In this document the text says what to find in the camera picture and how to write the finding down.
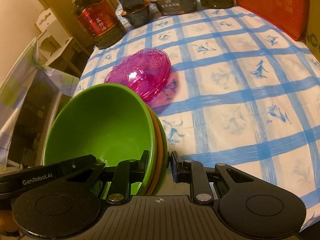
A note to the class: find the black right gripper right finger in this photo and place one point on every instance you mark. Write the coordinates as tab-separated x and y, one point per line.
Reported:
206	183

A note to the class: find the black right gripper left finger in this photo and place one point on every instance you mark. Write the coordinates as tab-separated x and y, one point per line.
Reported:
122	176

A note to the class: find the large green plastic bowl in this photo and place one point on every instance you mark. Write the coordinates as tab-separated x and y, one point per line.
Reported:
165	157

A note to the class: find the orange plastic bowl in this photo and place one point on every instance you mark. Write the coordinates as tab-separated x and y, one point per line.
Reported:
159	155

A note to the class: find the small green plastic bowl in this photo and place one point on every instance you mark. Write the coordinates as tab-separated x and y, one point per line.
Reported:
108	121

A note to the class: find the pink translucent plastic plates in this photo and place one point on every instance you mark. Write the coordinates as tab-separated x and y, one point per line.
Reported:
146	72

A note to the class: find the blue checked tablecloth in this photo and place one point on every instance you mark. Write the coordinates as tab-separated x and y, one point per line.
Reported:
241	92

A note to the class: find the chair with checked cloth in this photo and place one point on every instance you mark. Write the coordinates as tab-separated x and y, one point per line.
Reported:
27	94

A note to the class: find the white wooden chair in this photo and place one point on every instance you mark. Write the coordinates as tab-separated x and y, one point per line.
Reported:
56	46

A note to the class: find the dark instant food cup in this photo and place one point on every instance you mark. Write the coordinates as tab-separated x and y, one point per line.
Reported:
138	17

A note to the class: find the left cooking oil bottle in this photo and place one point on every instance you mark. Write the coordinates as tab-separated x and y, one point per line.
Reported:
99	20

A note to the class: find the black instant rice box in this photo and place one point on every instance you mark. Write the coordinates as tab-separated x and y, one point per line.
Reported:
175	7

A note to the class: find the large cardboard box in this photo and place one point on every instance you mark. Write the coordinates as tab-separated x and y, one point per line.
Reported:
312	26

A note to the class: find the red tote bag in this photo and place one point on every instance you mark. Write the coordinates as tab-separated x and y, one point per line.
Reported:
290	16

